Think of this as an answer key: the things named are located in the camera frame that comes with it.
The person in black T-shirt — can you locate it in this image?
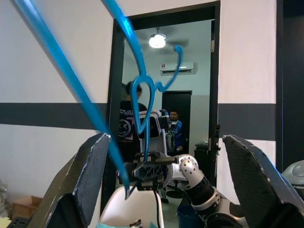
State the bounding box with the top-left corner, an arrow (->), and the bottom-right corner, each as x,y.
118,80 -> 148,164

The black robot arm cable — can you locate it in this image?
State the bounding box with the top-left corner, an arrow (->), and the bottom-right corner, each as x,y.
152,189 -> 160,228

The person in blue shirt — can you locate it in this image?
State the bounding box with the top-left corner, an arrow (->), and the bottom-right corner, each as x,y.
166,109 -> 184,152

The white plastic chair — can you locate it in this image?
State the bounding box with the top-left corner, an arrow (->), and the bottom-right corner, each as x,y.
99,185 -> 165,228

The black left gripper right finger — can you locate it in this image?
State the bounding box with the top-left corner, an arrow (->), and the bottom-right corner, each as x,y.
222,134 -> 304,228

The ceiling fan lamp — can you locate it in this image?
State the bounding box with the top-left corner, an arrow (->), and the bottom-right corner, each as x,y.
136,27 -> 190,49

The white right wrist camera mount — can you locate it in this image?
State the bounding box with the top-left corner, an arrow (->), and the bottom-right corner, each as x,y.
138,109 -> 168,157

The plain brown cardboard box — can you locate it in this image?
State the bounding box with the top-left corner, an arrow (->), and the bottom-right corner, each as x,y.
11,195 -> 44,219

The blue bin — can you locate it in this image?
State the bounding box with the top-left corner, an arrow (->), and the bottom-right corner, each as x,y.
176,204 -> 204,228

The black door frame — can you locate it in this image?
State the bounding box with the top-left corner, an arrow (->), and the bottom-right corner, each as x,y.
99,0 -> 221,214

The white air conditioner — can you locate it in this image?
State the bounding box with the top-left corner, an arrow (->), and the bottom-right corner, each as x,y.
159,62 -> 198,76

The blue plastic hanger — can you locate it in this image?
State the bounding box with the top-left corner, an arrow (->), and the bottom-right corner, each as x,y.
10,0 -> 184,201

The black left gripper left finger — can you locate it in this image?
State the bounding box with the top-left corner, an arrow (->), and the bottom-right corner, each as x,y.
28,132 -> 112,228

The black silver robot torso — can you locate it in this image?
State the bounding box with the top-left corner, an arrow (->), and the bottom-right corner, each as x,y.
282,160 -> 304,198

